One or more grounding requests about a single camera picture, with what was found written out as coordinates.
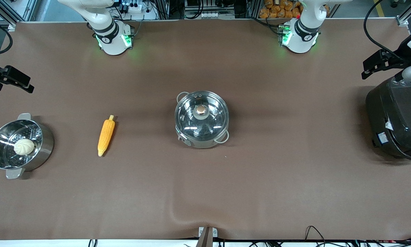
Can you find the white steamed bun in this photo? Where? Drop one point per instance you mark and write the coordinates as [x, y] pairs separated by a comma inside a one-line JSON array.
[[24, 146]]

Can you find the glass pot lid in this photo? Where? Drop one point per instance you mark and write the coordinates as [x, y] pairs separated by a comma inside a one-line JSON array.
[[188, 118]]

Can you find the black rice cooker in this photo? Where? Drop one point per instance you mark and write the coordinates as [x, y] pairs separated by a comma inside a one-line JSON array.
[[397, 116]]

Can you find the steel steamer pot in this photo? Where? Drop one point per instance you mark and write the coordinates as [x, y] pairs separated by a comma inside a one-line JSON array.
[[42, 144]]

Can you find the long white power strip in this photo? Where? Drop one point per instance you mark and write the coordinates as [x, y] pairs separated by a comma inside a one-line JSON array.
[[212, 15]]

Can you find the white power strip with plugs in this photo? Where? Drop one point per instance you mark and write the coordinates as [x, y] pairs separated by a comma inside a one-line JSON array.
[[133, 7]]

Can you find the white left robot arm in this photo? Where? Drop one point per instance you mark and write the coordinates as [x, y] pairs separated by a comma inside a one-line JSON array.
[[301, 37]]

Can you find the bag of orange buns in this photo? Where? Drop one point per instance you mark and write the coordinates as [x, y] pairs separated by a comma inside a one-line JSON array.
[[279, 9]]

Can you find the brown table mat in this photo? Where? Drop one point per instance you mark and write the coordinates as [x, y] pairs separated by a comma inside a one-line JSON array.
[[205, 192]]

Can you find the metal table edge bracket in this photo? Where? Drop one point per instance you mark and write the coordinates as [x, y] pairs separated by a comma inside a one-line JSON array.
[[207, 236]]

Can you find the aluminium frame profile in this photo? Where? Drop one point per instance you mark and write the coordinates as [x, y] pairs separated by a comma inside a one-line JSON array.
[[409, 13], [6, 13]]

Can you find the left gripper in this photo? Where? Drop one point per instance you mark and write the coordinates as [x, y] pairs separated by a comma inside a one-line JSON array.
[[396, 58]]

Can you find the yellow corn cob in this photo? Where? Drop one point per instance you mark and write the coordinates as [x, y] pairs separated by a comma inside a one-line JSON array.
[[106, 135]]

